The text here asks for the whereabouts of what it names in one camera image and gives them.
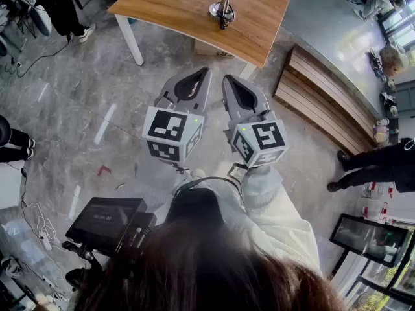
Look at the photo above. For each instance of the wooden table white legs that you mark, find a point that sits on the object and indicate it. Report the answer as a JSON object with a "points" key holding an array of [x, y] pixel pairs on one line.
{"points": [[168, 5]]}

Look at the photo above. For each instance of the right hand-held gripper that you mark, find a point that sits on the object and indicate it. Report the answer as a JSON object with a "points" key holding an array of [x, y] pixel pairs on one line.
{"points": [[236, 115]]}

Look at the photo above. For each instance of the black head-mounted device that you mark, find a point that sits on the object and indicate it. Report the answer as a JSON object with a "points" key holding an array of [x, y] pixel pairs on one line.
{"points": [[194, 206]]}

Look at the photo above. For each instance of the cardboard box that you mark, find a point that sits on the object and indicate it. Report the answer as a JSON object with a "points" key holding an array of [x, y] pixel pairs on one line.
{"points": [[207, 49]]}

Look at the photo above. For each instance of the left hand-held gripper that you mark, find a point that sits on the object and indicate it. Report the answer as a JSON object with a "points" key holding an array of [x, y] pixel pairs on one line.
{"points": [[181, 109]]}

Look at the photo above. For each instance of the person's right forearm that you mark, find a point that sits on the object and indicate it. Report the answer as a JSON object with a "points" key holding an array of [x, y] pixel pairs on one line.
{"points": [[275, 212]]}

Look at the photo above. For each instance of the wooden slatted bench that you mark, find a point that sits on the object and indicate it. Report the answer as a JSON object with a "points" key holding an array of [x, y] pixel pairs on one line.
{"points": [[324, 105]]}

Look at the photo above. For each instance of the red tape piece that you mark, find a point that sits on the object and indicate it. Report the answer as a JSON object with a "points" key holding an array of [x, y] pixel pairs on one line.
{"points": [[104, 170]]}

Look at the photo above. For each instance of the white cabinet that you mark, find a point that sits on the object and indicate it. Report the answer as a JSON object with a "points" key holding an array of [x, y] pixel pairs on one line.
{"points": [[11, 186]]}

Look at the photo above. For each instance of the black framed glass cabinet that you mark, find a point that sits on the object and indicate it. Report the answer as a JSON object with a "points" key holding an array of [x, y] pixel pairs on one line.
{"points": [[369, 238]]}

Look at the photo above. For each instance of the beige plush toy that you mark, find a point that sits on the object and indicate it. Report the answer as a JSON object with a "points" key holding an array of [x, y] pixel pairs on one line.
{"points": [[392, 58]]}

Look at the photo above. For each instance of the clear bottle red label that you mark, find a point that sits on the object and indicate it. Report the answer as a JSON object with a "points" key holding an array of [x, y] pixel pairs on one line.
{"points": [[376, 190], [374, 212]]}

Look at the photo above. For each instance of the metal corkscrew tool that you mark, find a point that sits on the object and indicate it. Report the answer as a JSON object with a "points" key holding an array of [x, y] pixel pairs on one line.
{"points": [[224, 2]]}

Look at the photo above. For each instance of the black monitor screen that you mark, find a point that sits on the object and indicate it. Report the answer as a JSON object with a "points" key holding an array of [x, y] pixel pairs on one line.
{"points": [[103, 220]]}

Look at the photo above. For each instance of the white round chair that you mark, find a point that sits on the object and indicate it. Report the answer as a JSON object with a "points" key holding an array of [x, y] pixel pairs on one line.
{"points": [[41, 21]]}

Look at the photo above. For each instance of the white power strip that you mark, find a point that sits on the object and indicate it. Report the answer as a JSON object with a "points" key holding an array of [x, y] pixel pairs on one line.
{"points": [[45, 241]]}

